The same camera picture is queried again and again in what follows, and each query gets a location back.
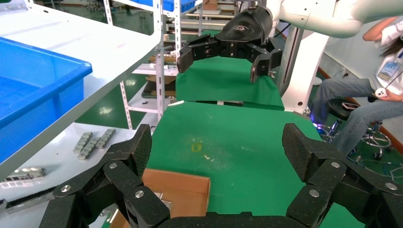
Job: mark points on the long narrow metal strip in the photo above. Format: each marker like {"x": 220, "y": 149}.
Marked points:
{"x": 23, "y": 176}

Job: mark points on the seated person in jeans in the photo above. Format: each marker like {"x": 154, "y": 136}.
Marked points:
{"x": 355, "y": 91}

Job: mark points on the person's hand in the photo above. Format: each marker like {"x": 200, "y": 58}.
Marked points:
{"x": 395, "y": 96}

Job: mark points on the white flat board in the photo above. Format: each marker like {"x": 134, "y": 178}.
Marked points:
{"x": 47, "y": 148}

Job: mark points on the silver metal I/O shield plate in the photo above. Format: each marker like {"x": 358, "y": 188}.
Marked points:
{"x": 165, "y": 203}

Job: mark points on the blue storage bin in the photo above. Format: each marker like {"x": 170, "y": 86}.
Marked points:
{"x": 184, "y": 4}

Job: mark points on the blue plastic tray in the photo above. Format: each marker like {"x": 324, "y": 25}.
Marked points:
{"x": 37, "y": 88}

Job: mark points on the small white remote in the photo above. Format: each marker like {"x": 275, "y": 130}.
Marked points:
{"x": 380, "y": 92}

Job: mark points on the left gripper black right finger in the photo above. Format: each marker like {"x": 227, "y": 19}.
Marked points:
{"x": 327, "y": 176}

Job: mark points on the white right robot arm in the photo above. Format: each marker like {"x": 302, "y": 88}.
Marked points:
{"x": 330, "y": 15}

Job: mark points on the white metal storage rack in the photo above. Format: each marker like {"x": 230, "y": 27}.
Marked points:
{"x": 178, "y": 28}

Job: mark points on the small slotted metal part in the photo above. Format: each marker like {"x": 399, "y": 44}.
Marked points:
{"x": 90, "y": 149}
{"x": 105, "y": 138}
{"x": 82, "y": 143}

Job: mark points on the black round swivel stool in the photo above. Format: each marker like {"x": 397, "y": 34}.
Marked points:
{"x": 338, "y": 110}

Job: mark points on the white blue ID badge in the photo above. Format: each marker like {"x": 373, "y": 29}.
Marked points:
{"x": 389, "y": 69}

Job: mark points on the white metal shelf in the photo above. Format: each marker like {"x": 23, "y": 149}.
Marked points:
{"x": 94, "y": 41}

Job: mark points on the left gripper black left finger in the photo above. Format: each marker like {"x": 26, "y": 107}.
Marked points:
{"x": 119, "y": 176}

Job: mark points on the green table cloth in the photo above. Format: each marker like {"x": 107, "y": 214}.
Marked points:
{"x": 220, "y": 85}
{"x": 236, "y": 151}

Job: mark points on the person's bare forearm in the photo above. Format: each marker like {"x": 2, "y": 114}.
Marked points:
{"x": 376, "y": 30}

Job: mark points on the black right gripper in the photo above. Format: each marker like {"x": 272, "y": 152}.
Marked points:
{"x": 248, "y": 28}

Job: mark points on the small white paper scrap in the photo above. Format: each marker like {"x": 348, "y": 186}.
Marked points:
{"x": 206, "y": 156}

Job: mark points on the brown cardboard box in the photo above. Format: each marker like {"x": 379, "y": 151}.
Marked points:
{"x": 182, "y": 192}

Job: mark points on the white perforated angle strut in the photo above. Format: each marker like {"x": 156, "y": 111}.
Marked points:
{"x": 126, "y": 105}

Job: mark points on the white robot torso column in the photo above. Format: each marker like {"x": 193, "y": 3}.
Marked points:
{"x": 302, "y": 78}

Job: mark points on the brown cardboard disc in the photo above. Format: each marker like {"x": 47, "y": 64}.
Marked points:
{"x": 162, "y": 79}

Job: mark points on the yellow tape square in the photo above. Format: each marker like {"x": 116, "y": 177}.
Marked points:
{"x": 192, "y": 148}

